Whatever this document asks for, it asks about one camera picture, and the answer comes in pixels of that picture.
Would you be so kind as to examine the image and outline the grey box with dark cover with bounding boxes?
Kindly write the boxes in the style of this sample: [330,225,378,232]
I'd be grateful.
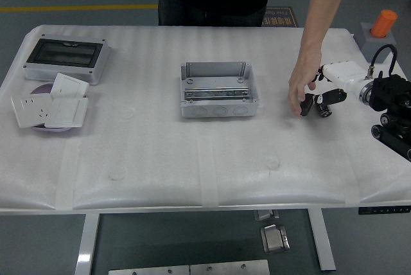
[22,33,112,86]

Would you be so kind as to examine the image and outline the open grey junction box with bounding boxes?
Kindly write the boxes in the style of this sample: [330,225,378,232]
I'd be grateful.
[179,60,260,119]

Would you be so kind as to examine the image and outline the white table leg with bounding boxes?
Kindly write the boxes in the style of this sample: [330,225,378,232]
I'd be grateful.
[74,213,101,275]
[307,209,337,272]

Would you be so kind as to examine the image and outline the black floor sign orange text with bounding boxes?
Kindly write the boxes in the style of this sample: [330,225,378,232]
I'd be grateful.
[261,6,299,28]

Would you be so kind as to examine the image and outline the large silver metal block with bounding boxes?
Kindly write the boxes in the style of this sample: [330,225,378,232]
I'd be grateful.
[259,224,292,254]

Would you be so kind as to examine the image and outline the purple plate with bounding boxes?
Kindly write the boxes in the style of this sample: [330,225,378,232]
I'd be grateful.
[30,84,91,134]

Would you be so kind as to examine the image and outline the black table control panel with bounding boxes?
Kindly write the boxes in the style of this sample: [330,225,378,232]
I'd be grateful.
[358,206,410,215]

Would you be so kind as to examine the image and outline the grey metal plate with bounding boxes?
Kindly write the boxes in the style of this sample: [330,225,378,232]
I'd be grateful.
[108,265,191,275]

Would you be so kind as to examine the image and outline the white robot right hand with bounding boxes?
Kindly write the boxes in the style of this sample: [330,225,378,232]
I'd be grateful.
[310,59,370,119]

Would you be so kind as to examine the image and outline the white wall switch panel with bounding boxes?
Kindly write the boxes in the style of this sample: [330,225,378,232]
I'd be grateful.
[44,96,89,128]
[50,73,90,98]

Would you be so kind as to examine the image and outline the orange cylinder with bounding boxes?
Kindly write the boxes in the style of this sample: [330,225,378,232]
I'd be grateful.
[369,9,398,39]

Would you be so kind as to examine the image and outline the white foam mat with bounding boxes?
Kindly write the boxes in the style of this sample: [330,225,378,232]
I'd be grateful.
[0,24,411,211]

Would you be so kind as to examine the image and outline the small silver metal block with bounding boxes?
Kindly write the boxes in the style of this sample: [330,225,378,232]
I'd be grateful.
[253,209,279,222]

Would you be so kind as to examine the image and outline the person's left hand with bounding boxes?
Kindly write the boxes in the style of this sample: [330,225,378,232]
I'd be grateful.
[288,43,323,118]

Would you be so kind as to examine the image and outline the white wall socket panel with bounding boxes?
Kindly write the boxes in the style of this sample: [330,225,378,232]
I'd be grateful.
[10,94,54,129]

